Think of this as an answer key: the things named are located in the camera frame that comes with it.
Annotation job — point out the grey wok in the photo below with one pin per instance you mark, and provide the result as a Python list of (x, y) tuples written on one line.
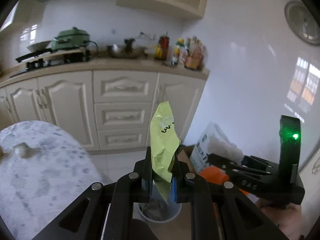
[(38, 46)]

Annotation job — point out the cardboard box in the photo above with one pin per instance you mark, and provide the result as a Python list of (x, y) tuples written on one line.
[(186, 157)]

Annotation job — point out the black gas hob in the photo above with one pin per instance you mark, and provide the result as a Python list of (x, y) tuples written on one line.
[(50, 66)]

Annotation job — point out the large dark sauce bottle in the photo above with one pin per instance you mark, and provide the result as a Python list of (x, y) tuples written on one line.
[(164, 46)]

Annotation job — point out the wall power outlet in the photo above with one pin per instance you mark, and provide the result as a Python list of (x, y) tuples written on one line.
[(143, 35)]

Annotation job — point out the black portable stove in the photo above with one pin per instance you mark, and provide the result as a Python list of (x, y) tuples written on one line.
[(32, 54)]

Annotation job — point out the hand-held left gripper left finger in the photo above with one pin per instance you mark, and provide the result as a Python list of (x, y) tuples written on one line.
[(146, 180)]

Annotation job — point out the green electric cooker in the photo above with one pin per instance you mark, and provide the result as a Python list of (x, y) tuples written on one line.
[(71, 40)]

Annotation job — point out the orange plastic bag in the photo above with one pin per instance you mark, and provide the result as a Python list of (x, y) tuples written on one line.
[(212, 175)]

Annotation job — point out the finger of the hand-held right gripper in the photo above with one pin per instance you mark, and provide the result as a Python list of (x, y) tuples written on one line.
[(260, 163), (232, 168)]

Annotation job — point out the white rice sack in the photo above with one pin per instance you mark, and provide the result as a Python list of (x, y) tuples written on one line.
[(210, 142)]

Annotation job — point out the person's right hand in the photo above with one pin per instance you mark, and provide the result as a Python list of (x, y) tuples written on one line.
[(290, 220)]

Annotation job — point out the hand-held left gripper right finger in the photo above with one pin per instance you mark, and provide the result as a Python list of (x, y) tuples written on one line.
[(174, 192)]

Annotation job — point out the cluster of condiment bottles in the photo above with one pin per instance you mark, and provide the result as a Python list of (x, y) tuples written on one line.
[(191, 55)]

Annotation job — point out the green snack wrapper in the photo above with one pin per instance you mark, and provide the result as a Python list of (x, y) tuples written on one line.
[(162, 150)]

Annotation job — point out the crumpled white plastic bag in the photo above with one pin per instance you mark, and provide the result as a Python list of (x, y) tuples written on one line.
[(22, 150)]

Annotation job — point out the wooden board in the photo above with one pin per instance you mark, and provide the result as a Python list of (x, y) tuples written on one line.
[(67, 53)]

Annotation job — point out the light blue waste bin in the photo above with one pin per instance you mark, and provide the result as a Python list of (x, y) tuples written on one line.
[(175, 211)]

